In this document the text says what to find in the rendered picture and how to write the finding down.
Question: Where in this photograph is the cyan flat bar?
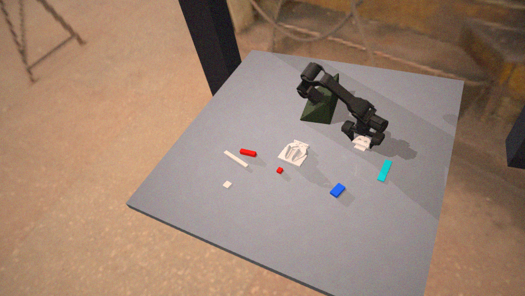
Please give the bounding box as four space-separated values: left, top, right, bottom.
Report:
377 160 392 182

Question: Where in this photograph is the blue rectangular block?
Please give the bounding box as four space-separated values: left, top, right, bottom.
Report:
330 183 345 198

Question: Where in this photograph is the white flat bar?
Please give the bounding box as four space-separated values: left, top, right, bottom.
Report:
224 150 248 168

